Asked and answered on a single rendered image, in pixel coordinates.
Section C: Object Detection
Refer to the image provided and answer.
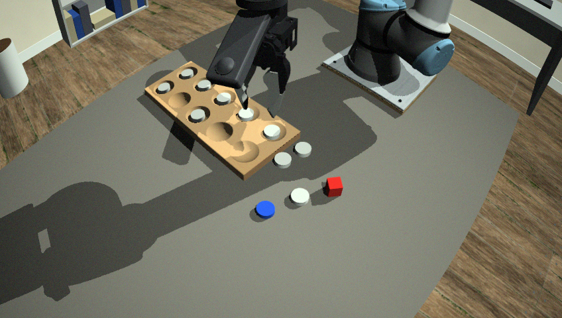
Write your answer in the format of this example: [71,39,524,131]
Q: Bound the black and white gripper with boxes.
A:
[234,0,298,118]

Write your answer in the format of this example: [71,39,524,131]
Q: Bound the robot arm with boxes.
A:
[206,0,454,89]

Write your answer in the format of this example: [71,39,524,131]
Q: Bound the white disc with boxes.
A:
[158,83,170,94]
[191,109,205,123]
[197,80,211,91]
[264,125,280,140]
[295,142,311,158]
[274,152,292,168]
[291,188,309,206]
[217,93,231,105]
[181,69,194,80]
[239,108,254,121]

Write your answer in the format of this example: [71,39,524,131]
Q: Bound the blue disc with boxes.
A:
[256,201,275,219]

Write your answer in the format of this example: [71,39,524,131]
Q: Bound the red cube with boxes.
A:
[325,177,343,197]

